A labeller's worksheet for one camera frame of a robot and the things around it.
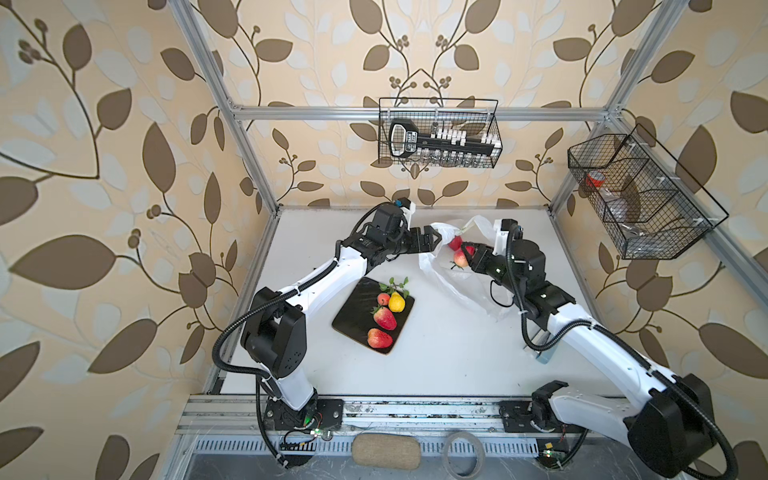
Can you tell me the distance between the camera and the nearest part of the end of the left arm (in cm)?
62

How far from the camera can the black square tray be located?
873 millimetres

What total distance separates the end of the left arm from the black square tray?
0.26 metres
